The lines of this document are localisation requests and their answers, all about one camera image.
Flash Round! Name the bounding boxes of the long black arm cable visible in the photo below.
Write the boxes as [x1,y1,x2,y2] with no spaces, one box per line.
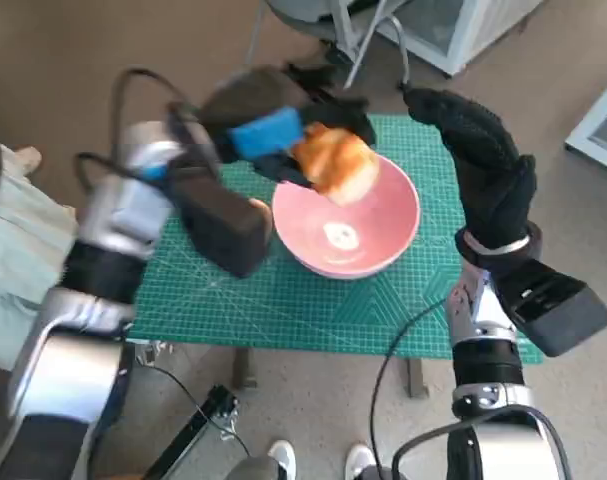
[370,298,452,471]

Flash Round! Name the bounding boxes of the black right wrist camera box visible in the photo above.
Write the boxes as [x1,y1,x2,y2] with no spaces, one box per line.
[492,257,607,358]

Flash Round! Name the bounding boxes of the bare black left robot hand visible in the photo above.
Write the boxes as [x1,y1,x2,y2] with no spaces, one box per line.
[201,60,378,190]

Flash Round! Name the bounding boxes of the white vented unit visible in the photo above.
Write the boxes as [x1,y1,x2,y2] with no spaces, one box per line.
[563,72,607,176]

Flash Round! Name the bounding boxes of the black metal rail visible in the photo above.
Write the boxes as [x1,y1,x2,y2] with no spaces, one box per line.
[142,383,240,480]

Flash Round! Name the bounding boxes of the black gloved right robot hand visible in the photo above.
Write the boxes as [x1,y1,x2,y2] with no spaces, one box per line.
[405,87,538,250]

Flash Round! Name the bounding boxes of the grilled toy bread slice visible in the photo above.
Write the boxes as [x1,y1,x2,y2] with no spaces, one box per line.
[290,123,382,206]

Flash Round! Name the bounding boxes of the pink bowl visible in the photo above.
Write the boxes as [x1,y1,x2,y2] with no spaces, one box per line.
[271,149,422,280]

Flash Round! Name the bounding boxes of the grey office chair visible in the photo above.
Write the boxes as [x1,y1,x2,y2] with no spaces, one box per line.
[245,0,414,94]

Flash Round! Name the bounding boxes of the person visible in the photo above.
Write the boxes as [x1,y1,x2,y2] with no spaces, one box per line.
[0,142,84,371]
[227,438,384,480]

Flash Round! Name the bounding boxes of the grey table leg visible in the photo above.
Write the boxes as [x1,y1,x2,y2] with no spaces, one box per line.
[232,348,259,391]
[407,357,431,400]

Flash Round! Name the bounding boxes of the green cutting mat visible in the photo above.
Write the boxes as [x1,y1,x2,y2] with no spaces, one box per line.
[132,113,547,365]

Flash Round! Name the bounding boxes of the thin black floor cable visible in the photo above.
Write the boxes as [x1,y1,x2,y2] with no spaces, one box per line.
[145,366,252,454]

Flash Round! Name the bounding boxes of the white mesh cabinet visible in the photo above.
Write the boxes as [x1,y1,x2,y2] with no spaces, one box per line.
[377,0,542,76]

